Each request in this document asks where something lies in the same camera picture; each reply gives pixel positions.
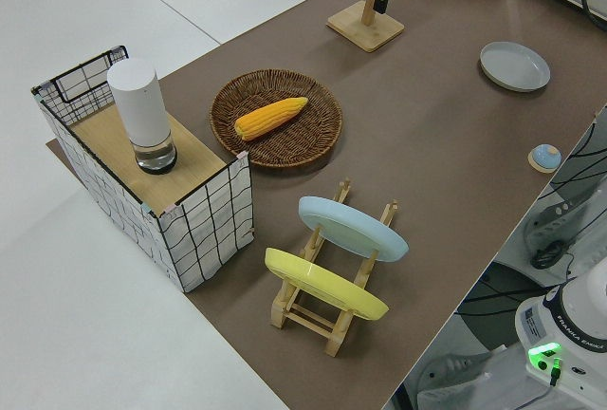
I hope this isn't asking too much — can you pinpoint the gray round plate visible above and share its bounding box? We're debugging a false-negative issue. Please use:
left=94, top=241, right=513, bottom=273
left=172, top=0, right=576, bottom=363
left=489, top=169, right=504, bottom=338
left=478, top=40, right=552, bottom=94

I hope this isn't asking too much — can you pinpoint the light blue plate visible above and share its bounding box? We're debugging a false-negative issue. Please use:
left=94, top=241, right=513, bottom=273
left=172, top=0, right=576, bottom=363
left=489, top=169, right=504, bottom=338
left=298, top=196, right=410, bottom=264

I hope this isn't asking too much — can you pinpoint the yellow plate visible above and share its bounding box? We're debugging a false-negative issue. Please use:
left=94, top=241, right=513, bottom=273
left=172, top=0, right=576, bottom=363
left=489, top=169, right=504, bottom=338
left=264, top=247, right=391, bottom=322

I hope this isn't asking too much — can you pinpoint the wooden plate rack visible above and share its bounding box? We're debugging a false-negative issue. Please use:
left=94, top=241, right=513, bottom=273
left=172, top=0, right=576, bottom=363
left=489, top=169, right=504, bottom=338
left=269, top=177, right=399, bottom=358

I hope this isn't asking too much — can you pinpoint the wooden mug stand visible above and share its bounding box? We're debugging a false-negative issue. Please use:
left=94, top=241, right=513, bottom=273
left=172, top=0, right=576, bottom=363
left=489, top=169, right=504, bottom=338
left=325, top=0, right=408, bottom=54

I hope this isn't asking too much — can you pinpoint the brown table mat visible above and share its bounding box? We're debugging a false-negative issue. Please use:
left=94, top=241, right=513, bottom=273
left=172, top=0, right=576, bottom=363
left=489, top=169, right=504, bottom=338
left=45, top=0, right=607, bottom=410

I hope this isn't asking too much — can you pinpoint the yellow corn cob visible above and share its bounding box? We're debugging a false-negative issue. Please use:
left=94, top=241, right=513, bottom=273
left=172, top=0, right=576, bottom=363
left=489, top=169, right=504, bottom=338
left=234, top=96, right=310, bottom=141

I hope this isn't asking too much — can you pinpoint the brown wicker basket tray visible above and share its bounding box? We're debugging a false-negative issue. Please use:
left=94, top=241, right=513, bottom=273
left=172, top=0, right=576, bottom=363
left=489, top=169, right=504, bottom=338
left=209, top=68, right=343, bottom=173

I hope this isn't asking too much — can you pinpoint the blue dome timer wooden base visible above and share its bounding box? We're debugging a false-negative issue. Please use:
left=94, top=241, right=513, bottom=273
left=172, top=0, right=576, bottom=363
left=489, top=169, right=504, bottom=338
left=527, top=143, right=563, bottom=175

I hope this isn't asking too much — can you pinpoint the wooden shelf board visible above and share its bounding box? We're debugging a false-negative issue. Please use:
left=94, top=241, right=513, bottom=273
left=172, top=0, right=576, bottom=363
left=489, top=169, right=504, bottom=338
left=70, top=105, right=227, bottom=208

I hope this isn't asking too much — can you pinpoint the white cylindrical bottle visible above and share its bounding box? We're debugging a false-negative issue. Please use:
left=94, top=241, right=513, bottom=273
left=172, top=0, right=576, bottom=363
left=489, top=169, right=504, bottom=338
left=106, top=58, right=179, bottom=176

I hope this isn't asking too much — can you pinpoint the gray mount bracket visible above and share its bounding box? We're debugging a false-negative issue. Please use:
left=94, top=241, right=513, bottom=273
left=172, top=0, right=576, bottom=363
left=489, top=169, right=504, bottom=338
left=520, top=190, right=578, bottom=259
left=415, top=351, right=497, bottom=400

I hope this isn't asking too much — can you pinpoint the coiled black cable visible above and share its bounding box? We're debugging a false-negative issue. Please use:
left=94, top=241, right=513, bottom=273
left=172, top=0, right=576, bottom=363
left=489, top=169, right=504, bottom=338
left=529, top=238, right=571, bottom=270

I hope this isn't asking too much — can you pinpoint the white grid-patterned wire box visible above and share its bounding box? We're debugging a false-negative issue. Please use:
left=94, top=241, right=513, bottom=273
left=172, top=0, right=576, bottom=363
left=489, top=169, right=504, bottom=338
left=31, top=44, right=255, bottom=294

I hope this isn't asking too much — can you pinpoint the black floor cable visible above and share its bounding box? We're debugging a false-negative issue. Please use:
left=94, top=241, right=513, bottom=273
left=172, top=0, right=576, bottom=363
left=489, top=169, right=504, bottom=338
left=460, top=281, right=563, bottom=319

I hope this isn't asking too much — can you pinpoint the black cable with green plug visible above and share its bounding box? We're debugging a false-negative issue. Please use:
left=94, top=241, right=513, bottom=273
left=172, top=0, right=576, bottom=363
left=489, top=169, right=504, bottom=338
left=519, top=356, right=566, bottom=410

